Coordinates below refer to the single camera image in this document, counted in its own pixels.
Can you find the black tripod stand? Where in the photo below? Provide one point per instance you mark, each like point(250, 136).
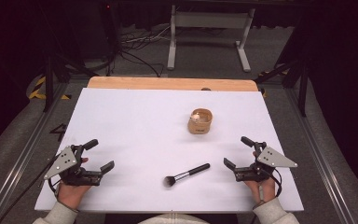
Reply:
point(301, 81)
point(51, 77)

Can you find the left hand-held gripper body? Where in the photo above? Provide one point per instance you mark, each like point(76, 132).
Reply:
point(64, 161)

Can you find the white table mat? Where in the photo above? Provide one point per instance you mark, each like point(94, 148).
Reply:
point(143, 124)

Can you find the person's left hand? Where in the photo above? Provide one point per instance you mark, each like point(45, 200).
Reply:
point(70, 194)

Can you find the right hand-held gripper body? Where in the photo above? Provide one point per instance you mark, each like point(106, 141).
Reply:
point(273, 159)

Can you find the person's right hand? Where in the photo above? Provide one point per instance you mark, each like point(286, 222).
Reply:
point(262, 189)

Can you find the black makeup brush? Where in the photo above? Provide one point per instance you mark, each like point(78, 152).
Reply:
point(188, 173)

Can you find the yellow black hazard tape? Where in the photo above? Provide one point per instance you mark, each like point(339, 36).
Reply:
point(38, 90)

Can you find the person's torso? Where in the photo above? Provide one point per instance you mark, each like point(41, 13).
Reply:
point(174, 219)

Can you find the aluminium floor rail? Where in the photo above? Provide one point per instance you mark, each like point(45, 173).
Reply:
point(21, 158)
point(318, 149)

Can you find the small beige fabric basket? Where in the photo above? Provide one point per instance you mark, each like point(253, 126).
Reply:
point(199, 126)

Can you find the white metal stand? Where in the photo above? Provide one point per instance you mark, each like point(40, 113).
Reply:
point(211, 20)

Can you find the wooden table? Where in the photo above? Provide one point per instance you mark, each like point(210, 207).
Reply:
point(167, 83)

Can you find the small pale round puff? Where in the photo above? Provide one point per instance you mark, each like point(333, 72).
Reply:
point(195, 117)

